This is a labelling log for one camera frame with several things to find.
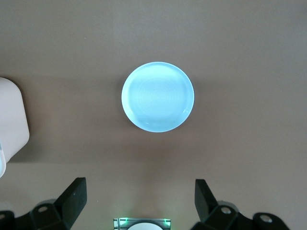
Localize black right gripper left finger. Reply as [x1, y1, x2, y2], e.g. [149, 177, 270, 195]
[0, 177, 87, 230]

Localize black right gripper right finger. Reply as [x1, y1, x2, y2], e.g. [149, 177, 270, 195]
[191, 178, 292, 230]

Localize white lunch box grey clips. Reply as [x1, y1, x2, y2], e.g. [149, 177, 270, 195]
[0, 76, 30, 179]

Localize light blue round plate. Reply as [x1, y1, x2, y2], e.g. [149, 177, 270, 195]
[121, 61, 195, 133]

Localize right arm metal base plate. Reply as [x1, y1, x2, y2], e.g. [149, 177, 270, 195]
[113, 217, 171, 230]

